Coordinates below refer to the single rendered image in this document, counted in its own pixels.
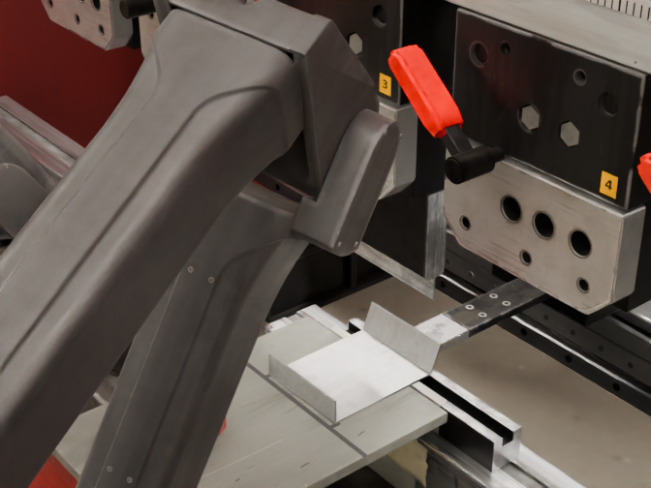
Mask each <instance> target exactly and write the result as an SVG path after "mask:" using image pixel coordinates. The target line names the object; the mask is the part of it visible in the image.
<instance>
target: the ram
mask: <svg viewBox="0 0 651 488"><path fill-rule="evenodd" d="M446 1H448V2H451V3H453V4H456V5H459V6H461V7H464V8H467V9H470V10H473V11H475V12H478V13H481V14H484V15H488V16H491V17H494V18H497V19H499V20H502V21H505V22H507V23H510V24H512V25H515V26H518V27H521V28H524V29H526V30H529V31H532V32H535V33H538V34H540V35H543V36H546V37H548V38H550V39H553V40H556V41H559V42H562V43H564V44H567V45H570V46H575V47H577V48H580V49H583V50H586V51H589V52H591V53H594V54H597V55H600V56H602V57H604V58H607V59H610V60H613V61H615V62H618V63H621V64H624V65H627V66H629V67H632V68H635V69H638V70H641V71H643V72H645V73H648V74H651V21H649V20H646V19H643V18H640V17H637V16H634V15H629V14H625V13H622V12H619V11H616V10H613V9H611V8H608V7H605V6H602V5H599V4H595V3H592V2H589V1H586V0H446Z"/></svg>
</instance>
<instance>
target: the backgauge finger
mask: <svg viewBox="0 0 651 488"><path fill-rule="evenodd" d="M492 274H493V275H494V276H496V277H497V278H499V279H501V280H503V281H505V282H506V284H504V285H502V286H501V287H499V288H496V289H494V290H491V291H489V292H487V293H485V294H482V295H480V296H478V297H476V298H474V299H472V300H470V301H467V302H465V303H463V304H461V305H459V306H457V307H454V308H452V309H450V310H448V311H446V312H444V313H443V314H440V315H438V316H436V317H434V318H432V319H430V320H426V321H424V322H422V323H420V324H418V325H416V326H414V327H415V328H417V329H418V330H420V331H421V332H423V333H425V334H426V335H428V336H429V337H431V338H433V339H434V340H436V341H437V342H439V343H441V344H442V345H441V348H440V350H439V352H440V351H443V350H445V349H447V348H449V347H451V346H453V345H455V344H457V343H459V342H461V341H463V340H465V339H467V338H469V337H471V336H473V335H476V334H478V333H480V332H482V331H484V330H485V329H487V328H489V327H491V326H493V325H495V324H497V323H499V322H501V321H503V320H506V319H508V318H510V317H512V316H514V315H517V314H519V313H521V312H523V311H525V310H527V309H529V308H531V307H533V306H535V305H537V304H539V303H541V302H542V303H544V304H545V305H547V306H549V307H551V308H553V309H554V310H556V311H558V312H560V313H561V314H563V315H565V316H567V317H569V318H570V319H572V320H575V321H577V322H578V323H580V324H582V325H584V326H588V325H590V324H592V323H594V322H596V321H598V320H601V319H603V318H605V317H607V316H609V315H611V314H613V313H614V312H616V311H618V310H620V309H618V308H616V307H615V306H613V305H611V304H609V305H607V306H605V307H603V308H602V309H600V310H598V311H596V312H594V313H592V314H590V315H587V314H586V315H585V314H583V313H581V312H580V311H578V310H577V309H575V308H573V307H571V306H570V305H568V304H566V303H564V302H562V301H561V300H559V299H557V298H555V297H553V296H551V295H550V294H548V293H546V292H544V291H542V290H540V289H538V288H536V287H534V286H533V285H531V284H529V283H527V282H525V281H523V280H522V279H520V278H518V277H516V276H514V275H513V274H511V273H510V272H508V271H506V270H504V269H503V268H501V267H499V266H497V265H495V264H494V263H492Z"/></svg>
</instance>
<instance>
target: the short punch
mask: <svg viewBox="0 0 651 488"><path fill-rule="evenodd" d="M444 189H445V186H443V187H441V188H438V189H436V190H433V191H431V192H428V193H425V194H423V195H420V196H418V197H415V198H410V197H408V196H406V195H404V194H402V193H400V192H399V193H396V194H394V195H391V196H388V197H386V198H382V199H378V201H377V204H376V206H375V209H374V211H373V214H372V216H371V218H370V221H369V223H368V226H367V228H366V230H365V233H364V235H363V237H362V239H361V242H360V244H359V246H358V248H357V250H356V251H355V253H357V254H358V255H360V256H362V257H363V258H365V259H367V260H369V261H370V262H372V263H374V264H375V265H377V266H379V267H380V268H382V269H384V270H385V271H386V272H387V273H389V274H391V275H392V276H394V277H396V278H397V279H399V280H401V281H402V282H404V283H406V284H407V285H409V286H411V287H412V288H414V289H415V290H418V291H419V292H421V293H423V294H424V295H426V296H428V297H429V298H431V299H433V300H434V296H435V278H436V277H438V276H440V275H442V273H443V272H444V267H445V249H446V230H447V219H446V217H445V216H444V214H443V208H444Z"/></svg>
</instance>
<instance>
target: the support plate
mask: <svg viewBox="0 0 651 488"><path fill-rule="evenodd" d="M340 340H342V339H340V338H339V337H337V336H336V335H334V334H333V333H331V332H330V331H329V330H327V329H326V328H324V327H323V326H321V325H320V324H318V323H317V322H316V321H314V320H312V319H311V318H309V317H306V318H303V319H301V320H297V321H295V322H293V323H290V324H288V325H286V326H283V327H281V328H279V329H276V330H274V331H272V332H270V333H267V334H265V335H263V336H261V337H259V338H258V339H257V342H256V344H255V346H254V348H253V350H252V353H251V355H250V358H249V360H248V362H249V363H250V364H251V365H253V366H254V367H255V368H256V369H258V370H259V371H260V372H262V373H263V374H264V375H268V374H269V369H268V354H269V353H272V354H273V355H274V356H276V357H277V358H279V359H280V360H281V361H283V362H284V363H285V364H287V365H288V364H290V363H292V362H295V361H297V360H299V359H300V358H302V357H304V356H306V355H309V354H311V353H313V352H315V351H318V350H320V349H323V348H325V347H327V346H329V345H331V344H333V343H335V342H338V341H340ZM269 379H271V380H272V381H274V382H275V383H276V384H277V385H279V386H280V387H281V388H283V389H284V390H285V391H286V392H288V393H289V394H290V395H292V396H293V397H294V398H295V399H296V400H297V401H298V402H300V403H301V404H302V405H303V406H305V407H306V408H307V409H309V410H310V411H311V412H313V413H314V414H315V415H317V416H318V417H319V418H320V419H322V420H323V421H324V422H326V423H327V424H328V425H329V426H330V425H332V424H333V423H332V422H331V421H329V420H328V419H327V418H325V417H324V416H323V415H321V414H320V413H319V412H317V411H316V410H314V409H313V408H312V407H310V406H309V405H308V404H306V403H305V402H304V401H303V400H301V399H300V398H299V397H297V396H296V395H295V394H293V393H292V392H291V391H290V390H289V389H288V388H286V387H285V386H284V385H282V384H281V383H280V382H278V381H277V380H275V379H274V378H273V377H269ZM108 404H109V403H106V404H103V405H102V406H100V407H97V408H95V409H93V410H90V411H88V412H84V413H82V414H80V415H79V416H78V417H77V419H76V421H75V422H74V424H73V425H72V426H71V428H70V429H69V431H68V432H67V434H66V435H65V436H64V438H63V439H62V441H61V442H60V443H59V444H58V445H57V447H56V448H55V450H54V451H53V452H52V455H53V456H54V457H55V458H56V459H57V460H58V461H59V462H60V463H61V464H62V465H63V466H64V467H65V468H66V469H67V471H68V472H69V473H70V474H71V475H72V476H73V477H74V478H75V479H76V480H77V481H78V480H79V477H80V475H81V472H82V469H83V467H84V464H85V462H86V459H87V457H88V454H89V451H90V449H91V446H92V444H93V442H94V440H95V437H96V435H97V432H98V429H99V427H100V424H101V422H102V419H103V417H104V414H105V411H106V409H107V406H108ZM226 417H227V428H226V430H225V431H224V432H223V433H222V434H221V435H220V436H219V437H218V438H217V440H216V442H215V444H214V446H213V449H212V451H211V454H210V456H209V459H208V461H207V464H206V466H205V468H204V471H203V473H202V476H201V480H200V482H199V485H198V487H197V488H325V487H327V486H328V485H330V484H331V483H333V482H335V481H337V480H339V479H341V478H343V477H345V476H346V475H348V474H350V473H353V472H355V471H357V470H359V469H360V468H362V467H364V466H366V465H368V464H370V463H372V462H374V461H375V460H377V459H379V458H381V457H383V456H385V455H387V454H389V453H390V452H392V451H393V450H395V449H397V448H399V447H401V446H403V445H404V444H406V443H408V442H411V441H413V440H415V439H417V438H418V437H420V436H422V435H424V434H426V433H428V432H430V431H432V430H433V429H435V428H437V427H439V426H441V425H443V424H445V423H447V421H448V413H447V412H446V411H444V410H443V409H441V408H440V407H438V406H437V405H435V404H434V403H433V402H431V401H430V400H428V399H427V398H425V397H424V396H422V395H421V394H420V393H418V392H417V391H415V390H414V389H413V388H412V387H410V386H408V387H406V388H404V389H402V390H400V391H398V392H396V393H394V394H392V395H390V396H389V397H387V398H386V399H384V400H382V401H380V402H378V403H376V404H374V405H372V406H370V407H368V408H366V409H364V410H362V411H360V412H357V413H356V414H354V415H352V416H350V417H348V418H346V419H344V420H342V421H340V422H339V423H341V424H340V425H338V426H336V427H334V428H333V429H335V430H336V431H337V432H338V433H340V434H341V435H342V436H344V437H345V438H346V439H347V440H349V441H350V442H352V443H353V444H354V445H355V446H357V447H358V448H359V449H361V450H362V451H363V452H364V453H366V454H367V456H365V457H362V456H361V455H360V454H359V453H357V452H356V451H355V450H353V449H352V448H351V447H350V446H348V445H347V444H346V443H344V442H343V441H342V440H340V439H339V438H338V437H337V436H335V435H334V434H333V433H331V432H330V431H329V430H328V429H327V428H326V427H325V426H323V425H322V424H321V423H320V422H318V421H317V420H316V419H315V418H313V417H312V416H311V415H309V414H308V413H307V412H305V411H304V410H303V409H301V408H300V407H299V406H298V405H296V404H295V403H294V402H292V401H291V400H290V399H289V398H287V397H286V396H285V395H284V394H282V393H281V392H280V391H278V390H277V389H276V388H275V387H273V386H272V385H271V384H269V383H268V382H267V381H265V380H264V379H263V378H262V377H260V376H259V375H258V374H256V373H255V372H254V371H253V370H251V369H250V368H249V367H247V366H246V368H245V370H244V373H243V375H242V378H241V380H240V383H239V385H238V388H237V390H236V392H235V394H234V396H233V399H232V403H231V405H230V408H229V410H228V413H227V415H226Z"/></svg>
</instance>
